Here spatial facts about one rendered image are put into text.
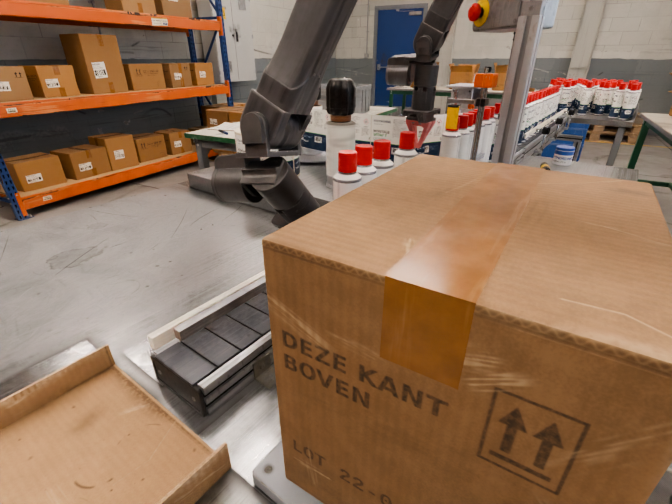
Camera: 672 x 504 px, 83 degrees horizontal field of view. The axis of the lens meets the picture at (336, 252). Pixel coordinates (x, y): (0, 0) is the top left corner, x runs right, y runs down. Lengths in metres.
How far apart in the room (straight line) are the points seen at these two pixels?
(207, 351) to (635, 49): 8.50
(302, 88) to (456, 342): 0.37
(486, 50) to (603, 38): 1.87
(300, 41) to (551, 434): 0.44
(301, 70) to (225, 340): 0.36
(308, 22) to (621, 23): 8.28
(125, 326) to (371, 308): 0.55
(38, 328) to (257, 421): 0.43
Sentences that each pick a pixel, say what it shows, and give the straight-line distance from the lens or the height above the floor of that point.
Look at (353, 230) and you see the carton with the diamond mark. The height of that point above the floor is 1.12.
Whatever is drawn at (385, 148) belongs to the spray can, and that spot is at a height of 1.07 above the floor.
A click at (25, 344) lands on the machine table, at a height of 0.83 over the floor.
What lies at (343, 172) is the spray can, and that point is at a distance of 0.66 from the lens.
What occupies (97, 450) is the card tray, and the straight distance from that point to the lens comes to 0.55.
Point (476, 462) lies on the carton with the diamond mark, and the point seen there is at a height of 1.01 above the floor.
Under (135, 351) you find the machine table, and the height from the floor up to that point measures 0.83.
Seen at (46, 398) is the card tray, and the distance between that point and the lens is 0.64.
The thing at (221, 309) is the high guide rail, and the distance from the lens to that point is 0.48.
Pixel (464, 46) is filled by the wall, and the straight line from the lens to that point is 8.80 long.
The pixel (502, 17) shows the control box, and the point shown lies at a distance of 1.08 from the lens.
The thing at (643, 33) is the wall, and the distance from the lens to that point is 8.71.
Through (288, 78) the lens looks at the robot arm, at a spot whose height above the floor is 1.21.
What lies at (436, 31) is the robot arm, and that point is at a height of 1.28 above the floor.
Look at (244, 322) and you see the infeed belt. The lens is 0.58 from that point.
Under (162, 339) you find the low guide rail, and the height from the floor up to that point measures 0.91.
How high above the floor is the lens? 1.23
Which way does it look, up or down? 27 degrees down
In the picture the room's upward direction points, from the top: straight up
